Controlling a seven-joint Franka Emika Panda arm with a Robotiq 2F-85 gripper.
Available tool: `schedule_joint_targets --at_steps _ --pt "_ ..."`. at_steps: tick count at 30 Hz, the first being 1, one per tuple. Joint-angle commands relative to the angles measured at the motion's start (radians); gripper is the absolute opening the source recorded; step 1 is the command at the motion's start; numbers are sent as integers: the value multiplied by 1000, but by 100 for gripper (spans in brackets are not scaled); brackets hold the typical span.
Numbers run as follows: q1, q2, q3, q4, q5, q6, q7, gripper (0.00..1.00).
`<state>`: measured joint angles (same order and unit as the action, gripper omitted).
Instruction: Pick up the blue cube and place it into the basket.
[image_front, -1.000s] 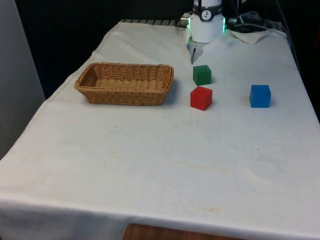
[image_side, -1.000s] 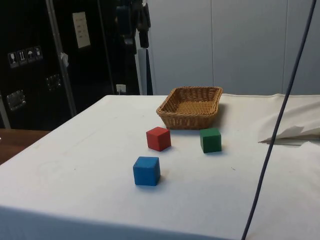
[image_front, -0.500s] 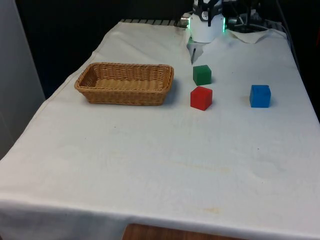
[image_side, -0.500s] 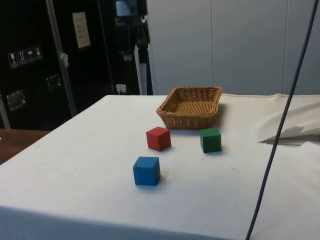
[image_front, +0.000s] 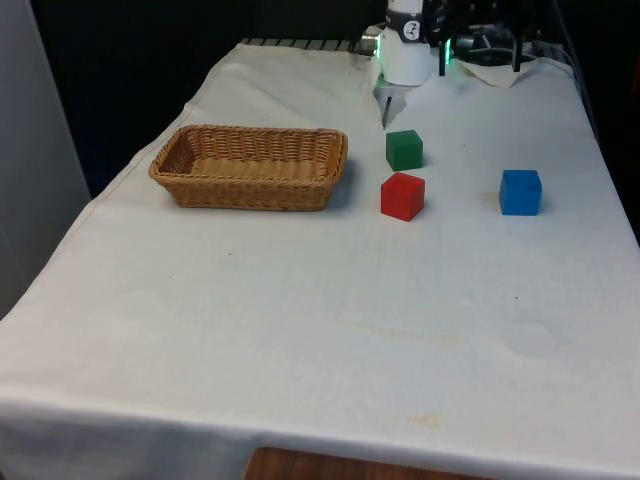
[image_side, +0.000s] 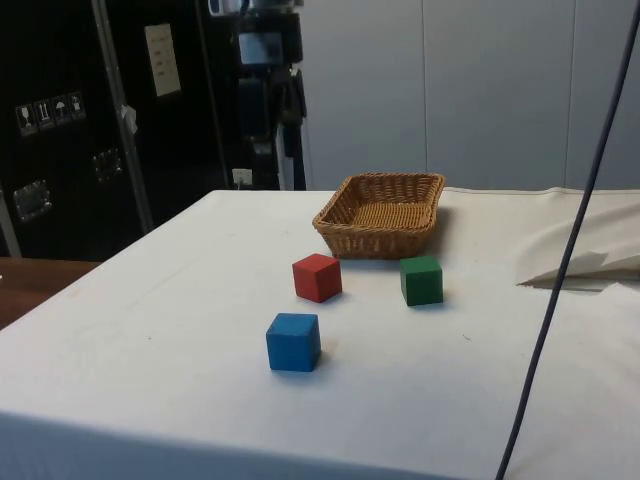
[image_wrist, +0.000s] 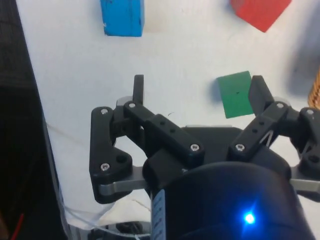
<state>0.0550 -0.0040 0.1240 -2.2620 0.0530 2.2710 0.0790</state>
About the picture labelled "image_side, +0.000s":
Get black cable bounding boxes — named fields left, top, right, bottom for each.
left=494, top=0, right=640, bottom=480

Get blue wooden cube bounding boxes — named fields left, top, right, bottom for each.
left=265, top=312, right=322, bottom=373

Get red wooden cube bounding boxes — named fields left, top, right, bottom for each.
left=291, top=252, right=344, bottom=304

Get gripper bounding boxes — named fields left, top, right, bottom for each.
left=236, top=66, right=307, bottom=139

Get black cabinet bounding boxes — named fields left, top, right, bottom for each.
left=0, top=0, right=307, bottom=262

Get brown wicker basket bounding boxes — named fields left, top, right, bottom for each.
left=312, top=172, right=446, bottom=261

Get green wooden cube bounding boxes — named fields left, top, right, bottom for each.
left=398, top=255, right=445, bottom=307

